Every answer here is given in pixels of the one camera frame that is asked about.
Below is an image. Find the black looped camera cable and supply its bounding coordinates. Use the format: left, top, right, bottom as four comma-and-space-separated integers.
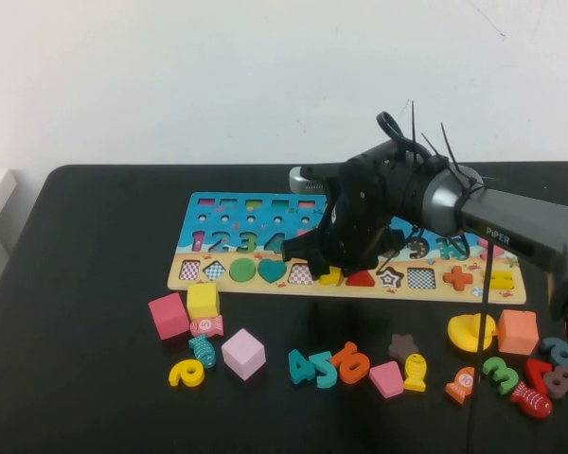
376, 111, 436, 165

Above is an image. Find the yellow foam cube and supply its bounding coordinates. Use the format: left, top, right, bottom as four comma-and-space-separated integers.
186, 282, 220, 321

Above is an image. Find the pink wooden greater-than sign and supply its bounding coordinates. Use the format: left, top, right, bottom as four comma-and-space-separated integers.
478, 238, 507, 260

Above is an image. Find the red wooden triangle piece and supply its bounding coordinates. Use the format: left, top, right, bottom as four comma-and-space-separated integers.
345, 269, 376, 288

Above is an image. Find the light pink foam cube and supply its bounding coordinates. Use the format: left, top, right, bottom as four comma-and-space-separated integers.
221, 327, 267, 381

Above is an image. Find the dark pink foam cube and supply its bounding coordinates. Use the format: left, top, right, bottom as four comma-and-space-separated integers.
148, 291, 191, 341

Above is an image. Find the red wooden fish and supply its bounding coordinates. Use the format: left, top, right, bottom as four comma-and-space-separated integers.
509, 380, 554, 420

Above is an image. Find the orange foam cube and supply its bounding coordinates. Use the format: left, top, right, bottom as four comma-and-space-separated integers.
496, 308, 539, 357

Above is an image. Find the yellow wooden pentagon piece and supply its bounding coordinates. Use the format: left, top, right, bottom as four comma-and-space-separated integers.
319, 267, 345, 287

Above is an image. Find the black zip tie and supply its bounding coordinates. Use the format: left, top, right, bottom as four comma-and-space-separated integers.
439, 122, 461, 167
409, 99, 420, 157

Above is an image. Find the green wooden circle piece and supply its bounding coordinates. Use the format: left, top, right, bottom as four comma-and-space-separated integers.
228, 257, 257, 285

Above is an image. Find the brown wooden star piece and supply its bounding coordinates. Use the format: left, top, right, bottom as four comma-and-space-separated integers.
387, 332, 419, 363

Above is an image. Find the teal wooden fish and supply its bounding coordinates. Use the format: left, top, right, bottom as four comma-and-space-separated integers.
187, 333, 217, 369

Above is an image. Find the teal wooden heart piece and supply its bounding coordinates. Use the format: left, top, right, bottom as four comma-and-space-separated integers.
257, 258, 288, 284

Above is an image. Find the brown wooden number eight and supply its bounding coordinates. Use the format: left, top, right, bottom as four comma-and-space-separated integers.
542, 364, 568, 400

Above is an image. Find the blue wooden number puzzle board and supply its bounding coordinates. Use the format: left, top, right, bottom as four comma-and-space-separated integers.
167, 191, 527, 306

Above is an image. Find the pink wooden trapezoid piece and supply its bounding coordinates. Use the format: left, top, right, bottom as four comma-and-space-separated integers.
368, 360, 404, 399

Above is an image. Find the yellow wooden number nine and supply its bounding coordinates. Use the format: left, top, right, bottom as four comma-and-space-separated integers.
168, 358, 206, 388

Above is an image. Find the red wooden number seven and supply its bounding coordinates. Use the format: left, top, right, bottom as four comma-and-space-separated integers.
524, 358, 554, 396

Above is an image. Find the orange wooden fish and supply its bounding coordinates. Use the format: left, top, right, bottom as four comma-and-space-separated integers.
444, 366, 477, 404

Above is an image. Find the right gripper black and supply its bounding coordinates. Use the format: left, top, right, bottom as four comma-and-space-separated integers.
282, 141, 430, 280

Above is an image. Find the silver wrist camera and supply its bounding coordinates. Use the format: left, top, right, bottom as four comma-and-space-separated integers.
288, 165, 330, 195

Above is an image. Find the yellow wooden fish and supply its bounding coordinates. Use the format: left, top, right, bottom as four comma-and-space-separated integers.
402, 352, 428, 393

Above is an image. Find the grey-blue wooden number nine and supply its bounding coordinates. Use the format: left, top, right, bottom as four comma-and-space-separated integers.
539, 336, 568, 369

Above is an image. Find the orange wooden plus sign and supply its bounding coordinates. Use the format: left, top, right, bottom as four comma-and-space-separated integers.
442, 265, 474, 291

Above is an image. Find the teal wooden number four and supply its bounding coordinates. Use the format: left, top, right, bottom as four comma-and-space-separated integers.
287, 348, 316, 382

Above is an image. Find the teal wooden number five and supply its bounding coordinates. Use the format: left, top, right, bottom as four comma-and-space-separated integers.
311, 351, 340, 389

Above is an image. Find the green wooden number three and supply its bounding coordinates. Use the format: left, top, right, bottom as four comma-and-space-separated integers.
481, 355, 520, 394

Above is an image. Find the yellow rubber duck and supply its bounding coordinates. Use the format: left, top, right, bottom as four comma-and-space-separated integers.
447, 313, 497, 354

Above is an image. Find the pink wooden fish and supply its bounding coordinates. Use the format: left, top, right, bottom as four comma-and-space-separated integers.
188, 314, 224, 338

